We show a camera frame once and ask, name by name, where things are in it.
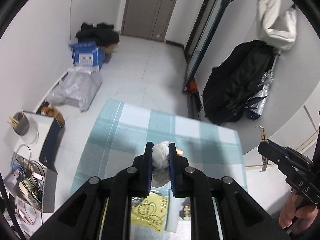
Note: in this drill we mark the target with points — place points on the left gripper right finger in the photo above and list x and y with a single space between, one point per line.
189 182

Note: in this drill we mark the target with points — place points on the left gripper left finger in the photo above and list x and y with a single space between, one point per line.
134 181

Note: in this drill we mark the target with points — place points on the brown snack packet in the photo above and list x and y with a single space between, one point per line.
185 212

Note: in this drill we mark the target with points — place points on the yellow snack wrapper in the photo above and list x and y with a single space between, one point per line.
151 212

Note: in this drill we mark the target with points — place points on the white tissue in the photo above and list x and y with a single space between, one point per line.
160 155

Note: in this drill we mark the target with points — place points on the small striped wrapper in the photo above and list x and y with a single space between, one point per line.
263 141

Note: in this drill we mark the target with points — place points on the white foam piece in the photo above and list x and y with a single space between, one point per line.
174 221

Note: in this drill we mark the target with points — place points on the right hand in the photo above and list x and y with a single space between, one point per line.
307 214

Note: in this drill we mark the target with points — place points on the blue checked tablecloth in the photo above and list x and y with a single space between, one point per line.
120 134

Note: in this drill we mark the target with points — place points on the silver foil bag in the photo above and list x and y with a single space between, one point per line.
256 104

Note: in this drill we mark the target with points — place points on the orange black tool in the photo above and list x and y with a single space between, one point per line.
192 87

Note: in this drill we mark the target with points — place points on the white black side cabinet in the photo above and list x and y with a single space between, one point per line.
38 162

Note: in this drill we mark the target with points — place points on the grey plastic mail bag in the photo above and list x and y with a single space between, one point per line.
77 89

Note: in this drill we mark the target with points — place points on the paper cup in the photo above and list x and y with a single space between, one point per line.
29 188

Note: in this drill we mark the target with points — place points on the grey cup with sticks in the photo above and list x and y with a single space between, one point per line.
25 126

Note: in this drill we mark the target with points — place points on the blue cardboard box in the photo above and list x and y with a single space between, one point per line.
87 54

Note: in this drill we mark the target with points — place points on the black clothes pile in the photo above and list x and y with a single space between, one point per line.
102 34

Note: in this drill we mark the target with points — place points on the white hanging bag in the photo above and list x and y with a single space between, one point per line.
277 29

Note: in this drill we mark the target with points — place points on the grey door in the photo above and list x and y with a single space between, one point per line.
148 19

